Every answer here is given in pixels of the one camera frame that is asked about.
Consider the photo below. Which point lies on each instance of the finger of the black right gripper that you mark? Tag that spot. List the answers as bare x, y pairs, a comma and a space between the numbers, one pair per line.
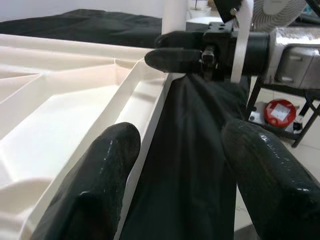
180, 39
172, 61

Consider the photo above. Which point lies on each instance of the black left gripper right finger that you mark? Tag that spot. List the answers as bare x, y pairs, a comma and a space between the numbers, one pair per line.
275, 180

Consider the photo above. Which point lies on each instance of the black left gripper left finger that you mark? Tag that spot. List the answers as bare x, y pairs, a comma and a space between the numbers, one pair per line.
95, 180

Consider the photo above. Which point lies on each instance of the white plastic table leg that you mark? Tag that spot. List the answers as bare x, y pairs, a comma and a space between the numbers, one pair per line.
175, 15

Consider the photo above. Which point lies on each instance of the white plastic children table top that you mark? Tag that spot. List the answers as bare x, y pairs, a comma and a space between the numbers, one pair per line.
62, 112

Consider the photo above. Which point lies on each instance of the red round canister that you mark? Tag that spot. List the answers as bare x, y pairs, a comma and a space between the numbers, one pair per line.
271, 117

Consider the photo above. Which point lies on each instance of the white round fan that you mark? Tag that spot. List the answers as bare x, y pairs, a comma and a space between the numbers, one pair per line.
275, 12

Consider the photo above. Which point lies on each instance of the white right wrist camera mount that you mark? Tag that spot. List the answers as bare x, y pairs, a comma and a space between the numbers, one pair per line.
241, 50

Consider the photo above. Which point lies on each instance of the black metal frame stand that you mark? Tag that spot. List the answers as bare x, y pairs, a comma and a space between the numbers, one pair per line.
308, 117

